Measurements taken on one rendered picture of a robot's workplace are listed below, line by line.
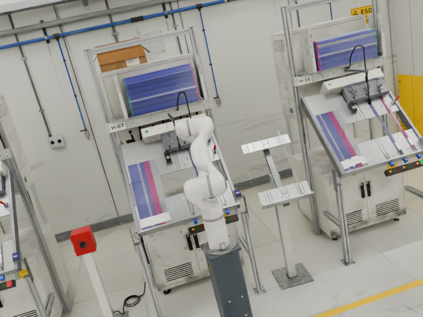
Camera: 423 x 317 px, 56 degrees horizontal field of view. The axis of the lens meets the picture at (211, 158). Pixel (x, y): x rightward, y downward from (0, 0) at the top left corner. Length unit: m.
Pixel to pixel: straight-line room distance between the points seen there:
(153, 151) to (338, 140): 1.35
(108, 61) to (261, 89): 2.04
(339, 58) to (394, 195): 1.23
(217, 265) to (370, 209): 1.70
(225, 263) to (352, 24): 2.21
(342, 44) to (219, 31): 1.63
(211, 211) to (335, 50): 1.72
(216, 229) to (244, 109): 2.62
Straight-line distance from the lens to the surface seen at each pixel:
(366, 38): 3.42
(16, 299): 3.32
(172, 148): 2.88
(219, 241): 2.23
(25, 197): 3.19
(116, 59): 3.22
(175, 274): 3.22
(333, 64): 3.29
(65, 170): 4.60
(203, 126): 2.28
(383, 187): 3.57
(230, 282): 2.34
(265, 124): 4.74
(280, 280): 3.16
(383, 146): 3.19
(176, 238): 3.07
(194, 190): 2.10
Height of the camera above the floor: 1.82
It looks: 17 degrees down
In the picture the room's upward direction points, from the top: 13 degrees counter-clockwise
